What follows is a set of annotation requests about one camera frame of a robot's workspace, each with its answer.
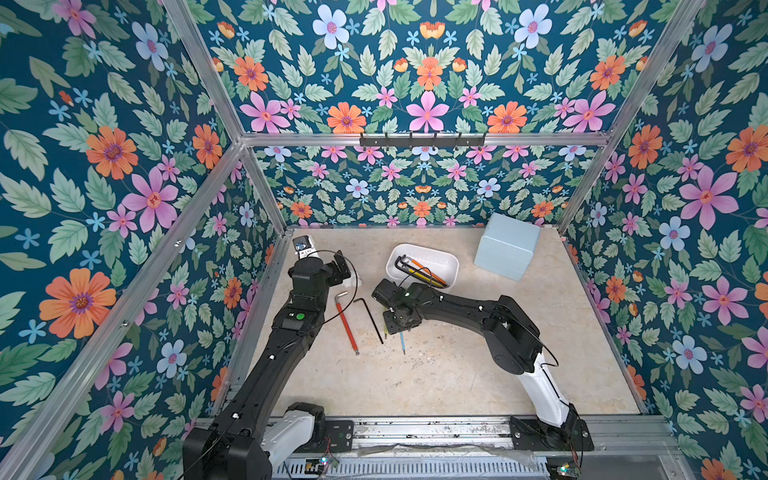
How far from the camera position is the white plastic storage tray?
1.06 meters

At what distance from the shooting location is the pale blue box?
953 mm

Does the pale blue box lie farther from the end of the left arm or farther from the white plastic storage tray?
the end of the left arm

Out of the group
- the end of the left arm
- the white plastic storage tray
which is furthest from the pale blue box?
the end of the left arm

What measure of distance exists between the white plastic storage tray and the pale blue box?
0.11 meters
